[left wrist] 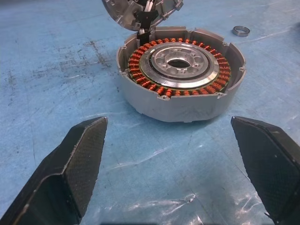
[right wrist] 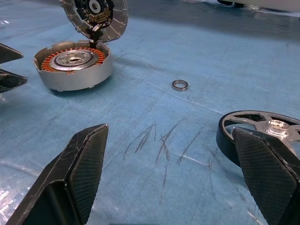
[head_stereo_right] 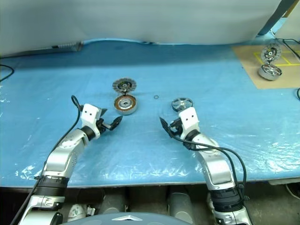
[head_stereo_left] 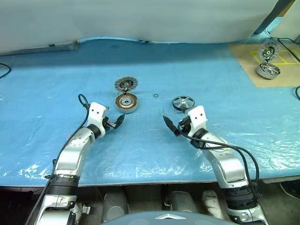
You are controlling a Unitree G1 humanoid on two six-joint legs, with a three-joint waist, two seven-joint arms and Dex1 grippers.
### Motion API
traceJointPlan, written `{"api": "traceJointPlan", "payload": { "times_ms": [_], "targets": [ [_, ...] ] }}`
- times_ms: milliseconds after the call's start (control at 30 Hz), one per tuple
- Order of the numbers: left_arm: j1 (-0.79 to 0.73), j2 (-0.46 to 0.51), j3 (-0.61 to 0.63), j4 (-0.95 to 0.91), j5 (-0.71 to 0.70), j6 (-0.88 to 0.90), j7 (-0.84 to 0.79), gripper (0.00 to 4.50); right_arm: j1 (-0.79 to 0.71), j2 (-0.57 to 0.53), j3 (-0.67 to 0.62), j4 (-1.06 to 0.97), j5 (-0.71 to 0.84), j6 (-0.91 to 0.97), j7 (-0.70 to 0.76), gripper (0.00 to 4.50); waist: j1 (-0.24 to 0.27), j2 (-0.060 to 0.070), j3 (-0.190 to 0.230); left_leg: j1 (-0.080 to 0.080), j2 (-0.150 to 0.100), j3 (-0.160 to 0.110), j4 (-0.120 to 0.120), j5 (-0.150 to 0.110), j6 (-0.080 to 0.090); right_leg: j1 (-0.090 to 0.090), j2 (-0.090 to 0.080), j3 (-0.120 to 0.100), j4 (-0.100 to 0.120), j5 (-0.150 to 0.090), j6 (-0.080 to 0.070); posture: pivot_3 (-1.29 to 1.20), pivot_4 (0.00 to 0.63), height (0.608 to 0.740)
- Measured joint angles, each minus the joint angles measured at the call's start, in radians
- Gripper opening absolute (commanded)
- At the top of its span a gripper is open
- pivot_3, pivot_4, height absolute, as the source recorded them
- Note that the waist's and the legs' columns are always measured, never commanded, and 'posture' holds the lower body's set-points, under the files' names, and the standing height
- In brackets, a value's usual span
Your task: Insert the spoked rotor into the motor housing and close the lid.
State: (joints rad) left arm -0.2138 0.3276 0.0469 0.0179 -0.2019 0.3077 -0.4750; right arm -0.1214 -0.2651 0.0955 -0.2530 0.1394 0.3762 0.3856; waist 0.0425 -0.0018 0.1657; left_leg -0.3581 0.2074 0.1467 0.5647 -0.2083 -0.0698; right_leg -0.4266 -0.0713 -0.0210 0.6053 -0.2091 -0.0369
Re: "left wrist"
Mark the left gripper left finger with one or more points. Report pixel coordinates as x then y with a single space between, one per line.
70 168

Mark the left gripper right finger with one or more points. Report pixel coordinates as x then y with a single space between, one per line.
272 164

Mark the grey motor base copper windings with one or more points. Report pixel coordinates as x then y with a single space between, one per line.
178 107

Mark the grey round metal part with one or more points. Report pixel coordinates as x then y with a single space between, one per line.
122 11

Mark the blue plastic table cover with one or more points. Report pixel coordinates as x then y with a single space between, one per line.
58 70

